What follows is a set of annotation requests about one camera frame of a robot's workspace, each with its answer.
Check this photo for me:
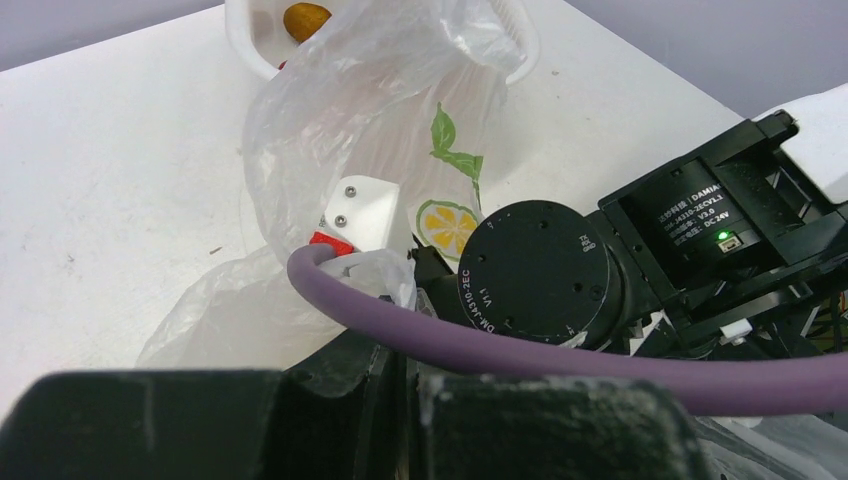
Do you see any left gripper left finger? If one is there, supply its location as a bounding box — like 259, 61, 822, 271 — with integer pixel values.
1, 332, 396, 479

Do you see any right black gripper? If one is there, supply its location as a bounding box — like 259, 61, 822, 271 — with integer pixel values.
412, 200, 663, 352

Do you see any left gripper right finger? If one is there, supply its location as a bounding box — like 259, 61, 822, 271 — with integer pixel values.
405, 359, 719, 479

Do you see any clear plastic bag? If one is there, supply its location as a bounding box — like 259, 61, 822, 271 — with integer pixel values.
137, 1, 539, 370

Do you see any brown fake kiwi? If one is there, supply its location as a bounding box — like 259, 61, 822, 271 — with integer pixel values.
282, 2, 332, 43

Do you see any white plastic basket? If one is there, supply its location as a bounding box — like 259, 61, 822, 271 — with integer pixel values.
224, 0, 540, 86

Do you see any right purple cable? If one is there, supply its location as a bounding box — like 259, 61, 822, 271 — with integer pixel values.
286, 243, 848, 419

